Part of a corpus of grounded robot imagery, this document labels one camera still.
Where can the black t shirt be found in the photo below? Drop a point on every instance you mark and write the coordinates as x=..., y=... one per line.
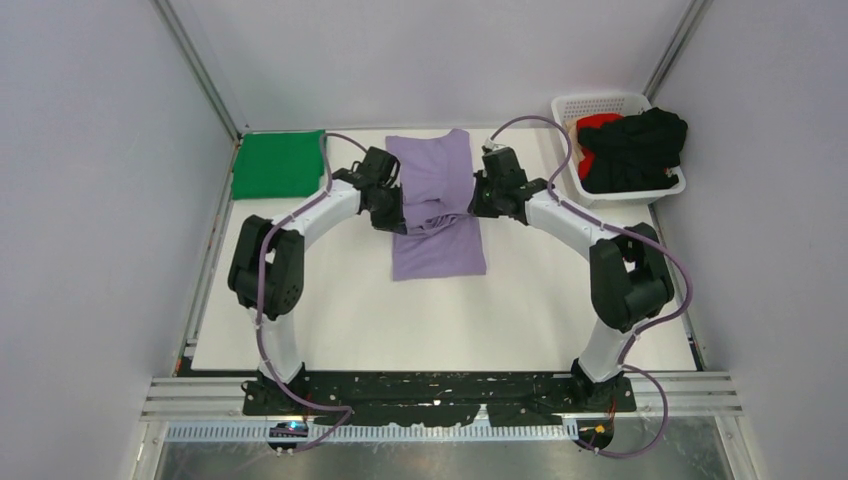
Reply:
x=636, y=153

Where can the folded green t shirt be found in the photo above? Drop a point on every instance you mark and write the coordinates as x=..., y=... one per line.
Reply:
x=278, y=165

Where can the white plastic laundry basket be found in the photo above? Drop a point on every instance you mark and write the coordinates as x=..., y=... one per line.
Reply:
x=575, y=106

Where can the aluminium frame rail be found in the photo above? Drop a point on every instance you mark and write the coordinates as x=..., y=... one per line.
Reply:
x=209, y=409

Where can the red t shirt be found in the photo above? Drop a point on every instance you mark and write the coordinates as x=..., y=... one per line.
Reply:
x=585, y=124

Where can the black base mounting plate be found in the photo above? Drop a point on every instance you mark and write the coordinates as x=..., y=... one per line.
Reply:
x=436, y=399

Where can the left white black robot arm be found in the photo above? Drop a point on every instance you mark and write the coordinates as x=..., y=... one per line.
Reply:
x=267, y=272

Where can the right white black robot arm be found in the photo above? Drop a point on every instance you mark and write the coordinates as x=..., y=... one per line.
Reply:
x=629, y=280

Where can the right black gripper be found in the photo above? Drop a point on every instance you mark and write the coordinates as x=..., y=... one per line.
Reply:
x=479, y=208

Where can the beige t shirt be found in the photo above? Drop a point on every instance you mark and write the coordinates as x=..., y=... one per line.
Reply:
x=570, y=125

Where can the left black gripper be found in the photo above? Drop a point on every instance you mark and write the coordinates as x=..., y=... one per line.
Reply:
x=394, y=222

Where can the purple t shirt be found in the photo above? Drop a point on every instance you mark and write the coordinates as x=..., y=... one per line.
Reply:
x=436, y=178

